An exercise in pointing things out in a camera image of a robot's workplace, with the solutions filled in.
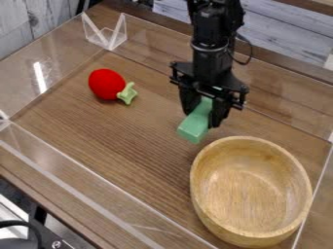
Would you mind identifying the black table leg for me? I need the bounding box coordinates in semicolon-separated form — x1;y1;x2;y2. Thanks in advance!
30;205;47;225

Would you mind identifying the brown wooden bowl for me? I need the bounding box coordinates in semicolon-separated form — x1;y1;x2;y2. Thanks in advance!
190;136;312;248

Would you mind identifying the clear acrylic corner bracket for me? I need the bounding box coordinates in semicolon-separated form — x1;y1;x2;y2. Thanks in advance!
81;13;127;52

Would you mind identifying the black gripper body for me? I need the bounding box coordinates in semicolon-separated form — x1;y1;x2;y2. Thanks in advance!
170;61;250;110

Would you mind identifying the black cable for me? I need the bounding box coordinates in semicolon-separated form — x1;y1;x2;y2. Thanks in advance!
0;219;45;249

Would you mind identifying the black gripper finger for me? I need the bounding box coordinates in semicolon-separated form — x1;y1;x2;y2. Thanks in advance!
209;95;232;128
180;86;201;115

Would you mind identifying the clear acrylic tray wall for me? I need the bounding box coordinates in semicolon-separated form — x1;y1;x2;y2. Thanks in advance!
0;6;333;249

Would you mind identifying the red plush strawberry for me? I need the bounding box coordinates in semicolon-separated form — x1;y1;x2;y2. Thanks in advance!
89;68;138;105

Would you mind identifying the green rectangular block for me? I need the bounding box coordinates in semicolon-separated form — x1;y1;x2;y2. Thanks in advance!
177;97;213;144

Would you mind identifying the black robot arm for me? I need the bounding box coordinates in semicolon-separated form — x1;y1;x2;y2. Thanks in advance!
170;0;250;128

